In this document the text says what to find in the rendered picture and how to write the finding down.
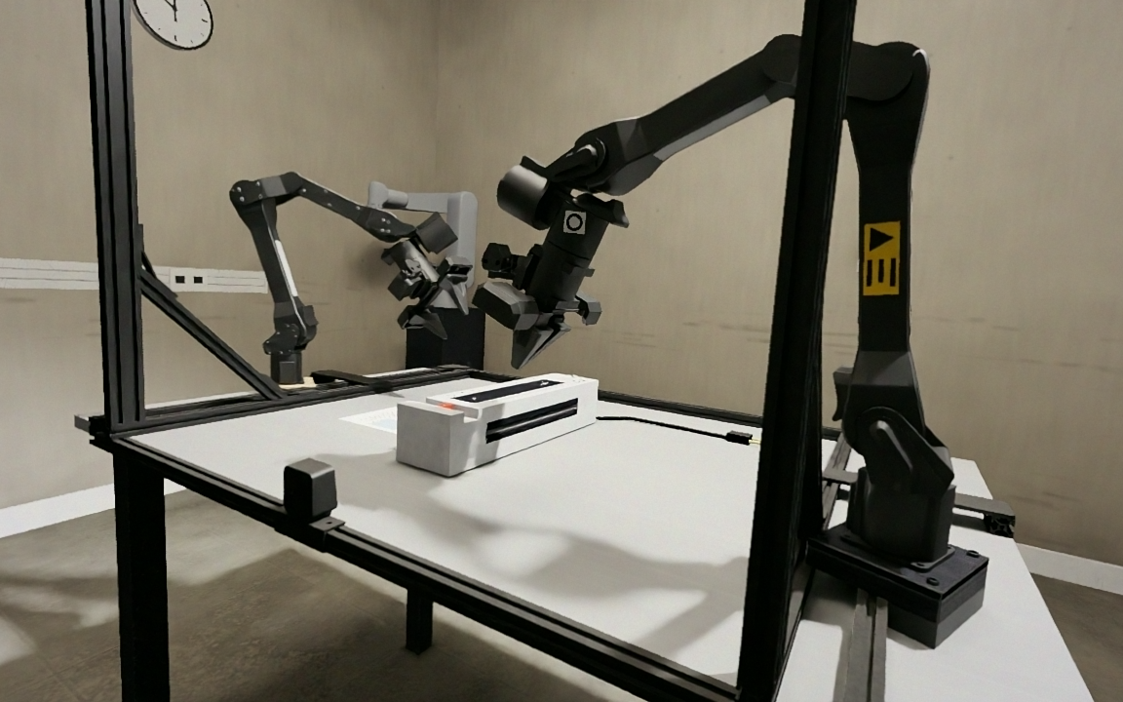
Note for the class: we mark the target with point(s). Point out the white printed sheet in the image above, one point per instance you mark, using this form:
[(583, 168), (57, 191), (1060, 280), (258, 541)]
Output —
[(384, 419)]

